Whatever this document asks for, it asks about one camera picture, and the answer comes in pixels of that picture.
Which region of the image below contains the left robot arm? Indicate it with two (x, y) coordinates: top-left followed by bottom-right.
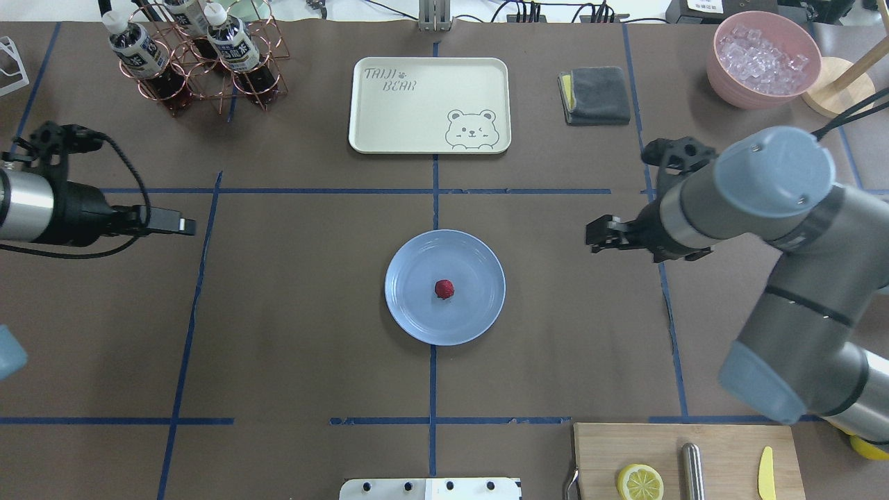
(1, 170), (197, 247)

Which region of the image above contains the white cup rack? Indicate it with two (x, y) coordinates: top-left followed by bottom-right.
(1, 37), (31, 96)

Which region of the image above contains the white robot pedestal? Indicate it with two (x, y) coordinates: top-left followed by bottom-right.
(339, 476), (523, 499)

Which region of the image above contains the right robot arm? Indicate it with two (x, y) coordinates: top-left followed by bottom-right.
(585, 126), (888, 451)

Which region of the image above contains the yellow lemon rear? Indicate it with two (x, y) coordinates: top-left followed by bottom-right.
(849, 435), (888, 461)

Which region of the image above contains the wooden stand with carton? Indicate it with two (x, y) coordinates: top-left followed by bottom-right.
(802, 37), (888, 118)

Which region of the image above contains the cream bear tray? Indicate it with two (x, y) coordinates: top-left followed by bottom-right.
(347, 57), (512, 155)

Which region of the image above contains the lemon half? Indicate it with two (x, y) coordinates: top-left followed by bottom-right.
(615, 463), (665, 499)

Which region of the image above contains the blue plate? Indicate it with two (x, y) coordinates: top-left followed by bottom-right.
(383, 230), (507, 346)

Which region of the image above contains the dark bottle white cap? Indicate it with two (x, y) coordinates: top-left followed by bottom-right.
(101, 10), (192, 112)

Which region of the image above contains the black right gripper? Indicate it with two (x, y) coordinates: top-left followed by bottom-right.
(587, 201), (713, 263)

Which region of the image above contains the yellow plastic knife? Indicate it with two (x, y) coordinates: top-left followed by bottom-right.
(758, 446), (776, 500)

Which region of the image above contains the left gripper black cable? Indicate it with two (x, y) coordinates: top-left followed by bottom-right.
(0, 124), (152, 260)

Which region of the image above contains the pink bowl of ice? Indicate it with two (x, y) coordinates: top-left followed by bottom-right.
(707, 10), (822, 110)

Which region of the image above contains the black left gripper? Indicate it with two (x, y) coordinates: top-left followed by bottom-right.
(35, 183), (197, 247)

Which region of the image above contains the copper wire bottle rack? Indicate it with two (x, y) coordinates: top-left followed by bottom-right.
(99, 1), (291, 117)

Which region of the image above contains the grey folded cloth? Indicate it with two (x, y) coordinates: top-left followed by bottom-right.
(558, 66), (631, 126)

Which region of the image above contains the red strawberry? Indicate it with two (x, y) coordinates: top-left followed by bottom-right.
(433, 279), (455, 300)

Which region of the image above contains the wooden cutting board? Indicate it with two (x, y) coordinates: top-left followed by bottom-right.
(573, 423), (808, 500)

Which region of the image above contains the aluminium frame post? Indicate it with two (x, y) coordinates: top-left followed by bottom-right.
(418, 0), (453, 32)

